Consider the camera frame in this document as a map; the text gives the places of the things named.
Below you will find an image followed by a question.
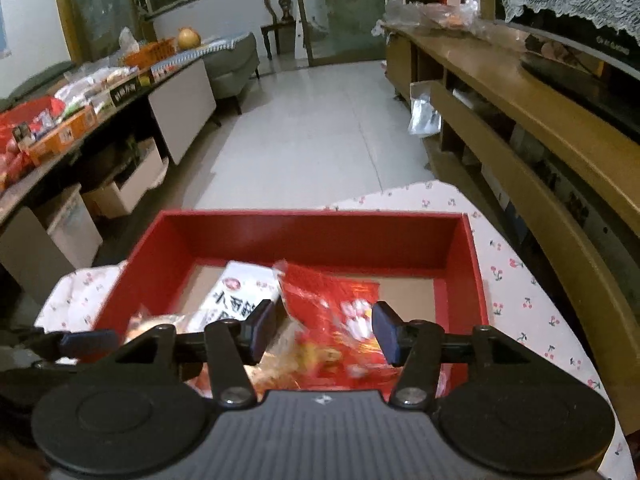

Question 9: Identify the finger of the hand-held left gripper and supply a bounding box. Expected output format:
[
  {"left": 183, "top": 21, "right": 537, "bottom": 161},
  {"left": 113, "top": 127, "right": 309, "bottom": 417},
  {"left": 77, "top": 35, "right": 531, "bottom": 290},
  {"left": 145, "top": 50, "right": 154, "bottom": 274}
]
[{"left": 0, "top": 327, "right": 119, "bottom": 361}]

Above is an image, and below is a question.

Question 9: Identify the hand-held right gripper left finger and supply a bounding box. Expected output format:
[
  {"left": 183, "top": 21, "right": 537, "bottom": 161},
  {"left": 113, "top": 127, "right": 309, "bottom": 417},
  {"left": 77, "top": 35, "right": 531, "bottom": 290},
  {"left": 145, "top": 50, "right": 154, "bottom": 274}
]
[{"left": 75, "top": 300, "right": 277, "bottom": 407}]

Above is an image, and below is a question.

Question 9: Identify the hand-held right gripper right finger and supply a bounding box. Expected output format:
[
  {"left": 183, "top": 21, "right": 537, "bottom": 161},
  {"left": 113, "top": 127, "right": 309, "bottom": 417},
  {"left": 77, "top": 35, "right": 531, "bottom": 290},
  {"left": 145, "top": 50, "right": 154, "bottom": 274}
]
[{"left": 371, "top": 301, "right": 566, "bottom": 408}]

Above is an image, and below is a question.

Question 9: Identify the white spicy strip packet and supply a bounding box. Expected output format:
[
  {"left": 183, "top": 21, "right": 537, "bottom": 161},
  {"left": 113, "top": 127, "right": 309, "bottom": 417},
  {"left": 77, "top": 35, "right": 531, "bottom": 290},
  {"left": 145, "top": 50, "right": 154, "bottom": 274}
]
[{"left": 185, "top": 260, "right": 286, "bottom": 333}]

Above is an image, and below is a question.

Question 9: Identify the red snack packet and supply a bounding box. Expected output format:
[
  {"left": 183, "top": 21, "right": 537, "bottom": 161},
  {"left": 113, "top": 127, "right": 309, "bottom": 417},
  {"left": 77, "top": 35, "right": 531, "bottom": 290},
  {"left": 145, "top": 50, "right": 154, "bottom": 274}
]
[{"left": 272, "top": 260, "right": 448, "bottom": 397}]

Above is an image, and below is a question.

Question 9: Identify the orange snack packet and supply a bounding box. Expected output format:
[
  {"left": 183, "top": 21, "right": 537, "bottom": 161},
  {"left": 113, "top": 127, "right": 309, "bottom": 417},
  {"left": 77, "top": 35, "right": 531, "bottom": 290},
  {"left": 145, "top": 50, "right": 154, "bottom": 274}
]
[{"left": 125, "top": 312, "right": 206, "bottom": 345}]

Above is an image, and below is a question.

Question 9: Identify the red cardboard box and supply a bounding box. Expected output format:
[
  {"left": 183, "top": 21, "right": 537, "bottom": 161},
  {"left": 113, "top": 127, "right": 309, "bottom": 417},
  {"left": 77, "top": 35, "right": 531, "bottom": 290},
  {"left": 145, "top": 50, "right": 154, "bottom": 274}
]
[{"left": 92, "top": 210, "right": 490, "bottom": 397}]

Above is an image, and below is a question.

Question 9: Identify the white storage bin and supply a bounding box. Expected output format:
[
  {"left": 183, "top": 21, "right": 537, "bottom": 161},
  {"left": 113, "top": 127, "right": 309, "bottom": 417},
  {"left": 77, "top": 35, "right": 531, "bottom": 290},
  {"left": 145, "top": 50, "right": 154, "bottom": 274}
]
[{"left": 46, "top": 185, "right": 104, "bottom": 271}]

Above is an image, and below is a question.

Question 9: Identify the cherry print tablecloth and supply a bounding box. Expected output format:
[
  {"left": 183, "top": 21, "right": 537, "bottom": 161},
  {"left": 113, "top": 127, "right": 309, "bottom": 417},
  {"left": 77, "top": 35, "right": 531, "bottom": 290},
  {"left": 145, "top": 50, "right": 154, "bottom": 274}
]
[{"left": 35, "top": 180, "right": 631, "bottom": 480}]

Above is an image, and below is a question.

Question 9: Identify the cardboard storage box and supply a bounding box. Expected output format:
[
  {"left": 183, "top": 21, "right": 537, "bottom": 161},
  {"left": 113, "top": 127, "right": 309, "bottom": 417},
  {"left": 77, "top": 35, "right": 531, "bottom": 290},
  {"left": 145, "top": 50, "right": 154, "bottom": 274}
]
[{"left": 82, "top": 137, "right": 168, "bottom": 219}]

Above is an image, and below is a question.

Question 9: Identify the orange cardboard box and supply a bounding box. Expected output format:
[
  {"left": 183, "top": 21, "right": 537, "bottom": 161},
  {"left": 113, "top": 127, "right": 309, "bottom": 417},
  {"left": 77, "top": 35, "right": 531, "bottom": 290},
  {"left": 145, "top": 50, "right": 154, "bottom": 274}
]
[{"left": 27, "top": 105, "right": 98, "bottom": 167}]

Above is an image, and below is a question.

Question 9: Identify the clear plastic bag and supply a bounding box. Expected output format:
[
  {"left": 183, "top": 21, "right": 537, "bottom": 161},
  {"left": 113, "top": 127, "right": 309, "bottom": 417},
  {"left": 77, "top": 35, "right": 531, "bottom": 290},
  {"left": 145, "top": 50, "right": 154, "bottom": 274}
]
[{"left": 409, "top": 81, "right": 444, "bottom": 137}]

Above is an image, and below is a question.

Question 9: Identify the red plastic bag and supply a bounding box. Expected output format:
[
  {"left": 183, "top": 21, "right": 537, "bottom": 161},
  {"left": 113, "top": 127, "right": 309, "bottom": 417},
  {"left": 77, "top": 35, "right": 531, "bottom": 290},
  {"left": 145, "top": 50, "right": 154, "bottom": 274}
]
[{"left": 0, "top": 97, "right": 67, "bottom": 188}]

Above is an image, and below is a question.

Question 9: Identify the grey side table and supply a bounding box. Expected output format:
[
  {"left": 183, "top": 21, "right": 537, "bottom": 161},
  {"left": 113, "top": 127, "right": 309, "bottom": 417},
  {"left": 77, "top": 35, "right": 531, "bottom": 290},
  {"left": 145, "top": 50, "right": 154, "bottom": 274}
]
[{"left": 0, "top": 55, "right": 218, "bottom": 291}]

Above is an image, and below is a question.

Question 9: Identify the black printed box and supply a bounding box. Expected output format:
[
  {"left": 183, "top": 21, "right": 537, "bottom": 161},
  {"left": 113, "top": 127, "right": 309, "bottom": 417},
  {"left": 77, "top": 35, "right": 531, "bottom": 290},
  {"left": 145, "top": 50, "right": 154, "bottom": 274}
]
[{"left": 107, "top": 77, "right": 142, "bottom": 109}]

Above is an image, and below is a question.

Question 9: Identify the white plastic bag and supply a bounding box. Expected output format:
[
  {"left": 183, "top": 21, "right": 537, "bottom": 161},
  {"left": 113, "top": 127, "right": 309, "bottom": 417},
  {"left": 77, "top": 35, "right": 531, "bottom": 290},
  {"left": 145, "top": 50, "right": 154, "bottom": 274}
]
[{"left": 54, "top": 67, "right": 126, "bottom": 107}]

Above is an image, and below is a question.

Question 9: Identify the grey sofa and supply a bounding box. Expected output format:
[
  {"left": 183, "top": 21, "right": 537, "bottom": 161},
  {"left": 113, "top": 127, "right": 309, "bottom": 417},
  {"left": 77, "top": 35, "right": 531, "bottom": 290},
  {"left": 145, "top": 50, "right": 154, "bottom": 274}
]
[{"left": 200, "top": 31, "right": 261, "bottom": 115}]

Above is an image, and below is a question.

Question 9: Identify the wooden television cabinet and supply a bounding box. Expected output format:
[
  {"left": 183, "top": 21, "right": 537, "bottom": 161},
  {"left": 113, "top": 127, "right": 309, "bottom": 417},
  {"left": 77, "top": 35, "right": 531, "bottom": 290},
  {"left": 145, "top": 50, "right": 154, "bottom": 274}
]
[{"left": 382, "top": 22, "right": 640, "bottom": 411}]

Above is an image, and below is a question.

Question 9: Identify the orange plastic crate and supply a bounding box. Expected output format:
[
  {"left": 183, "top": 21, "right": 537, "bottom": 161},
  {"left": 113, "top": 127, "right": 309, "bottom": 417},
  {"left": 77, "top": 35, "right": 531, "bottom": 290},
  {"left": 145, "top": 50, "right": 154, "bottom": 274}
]
[{"left": 124, "top": 37, "right": 177, "bottom": 69}]

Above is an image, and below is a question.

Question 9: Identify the wooden chair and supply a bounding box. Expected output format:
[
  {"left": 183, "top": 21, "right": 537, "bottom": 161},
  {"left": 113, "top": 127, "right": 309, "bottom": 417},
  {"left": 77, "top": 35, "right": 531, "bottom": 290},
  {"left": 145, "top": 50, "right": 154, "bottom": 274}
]
[{"left": 261, "top": 0, "right": 301, "bottom": 59}]

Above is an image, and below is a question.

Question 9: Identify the crumpled clear plastic wrap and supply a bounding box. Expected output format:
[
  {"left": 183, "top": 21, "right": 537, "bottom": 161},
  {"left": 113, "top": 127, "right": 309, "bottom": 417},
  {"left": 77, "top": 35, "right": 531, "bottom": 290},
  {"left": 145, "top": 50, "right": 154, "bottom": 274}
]
[{"left": 372, "top": 0, "right": 495, "bottom": 42}]

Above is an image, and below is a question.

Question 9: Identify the glass sliding door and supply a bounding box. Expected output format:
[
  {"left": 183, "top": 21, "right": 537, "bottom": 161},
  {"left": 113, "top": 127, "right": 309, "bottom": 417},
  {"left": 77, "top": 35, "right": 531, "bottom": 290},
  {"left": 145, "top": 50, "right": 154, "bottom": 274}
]
[{"left": 294, "top": 0, "right": 387, "bottom": 67}]

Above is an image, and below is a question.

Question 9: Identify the black television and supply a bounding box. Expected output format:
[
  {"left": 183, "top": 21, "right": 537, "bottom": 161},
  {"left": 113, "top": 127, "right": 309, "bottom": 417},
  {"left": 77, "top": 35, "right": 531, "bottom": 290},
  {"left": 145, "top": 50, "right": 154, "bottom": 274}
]
[{"left": 517, "top": 10, "right": 640, "bottom": 133}]

